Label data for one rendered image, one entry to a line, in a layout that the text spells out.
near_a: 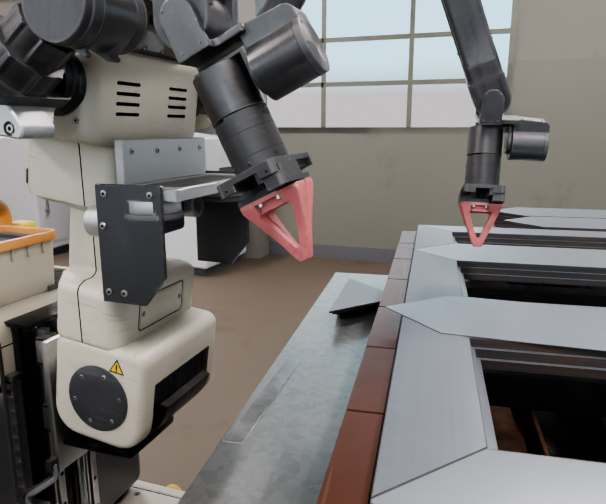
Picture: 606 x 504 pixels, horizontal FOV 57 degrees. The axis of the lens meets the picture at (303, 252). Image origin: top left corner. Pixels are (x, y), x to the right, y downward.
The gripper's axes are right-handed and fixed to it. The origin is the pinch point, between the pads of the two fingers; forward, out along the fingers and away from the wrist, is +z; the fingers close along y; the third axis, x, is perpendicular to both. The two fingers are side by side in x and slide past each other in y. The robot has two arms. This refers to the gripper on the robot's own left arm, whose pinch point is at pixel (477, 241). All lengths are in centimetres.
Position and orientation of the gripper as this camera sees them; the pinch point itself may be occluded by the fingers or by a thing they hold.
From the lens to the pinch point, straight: 100.3
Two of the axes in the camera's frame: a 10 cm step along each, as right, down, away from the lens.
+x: -9.8, -0.8, 2.0
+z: -0.8, 10.0, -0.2
